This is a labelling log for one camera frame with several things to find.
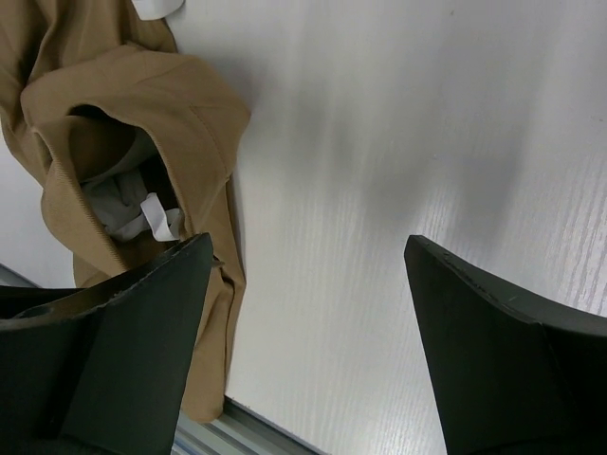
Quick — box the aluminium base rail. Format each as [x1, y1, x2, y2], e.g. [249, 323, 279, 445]
[1, 265, 321, 454]

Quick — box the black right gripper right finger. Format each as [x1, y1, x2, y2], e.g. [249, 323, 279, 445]
[404, 235, 606, 454]

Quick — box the tan pleated skirt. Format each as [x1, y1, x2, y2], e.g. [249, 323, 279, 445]
[1, 1, 250, 423]

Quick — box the white garment rack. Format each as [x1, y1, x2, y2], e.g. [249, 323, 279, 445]
[132, 0, 185, 21]

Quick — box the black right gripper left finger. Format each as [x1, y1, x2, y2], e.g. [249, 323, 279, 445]
[1, 234, 213, 454]

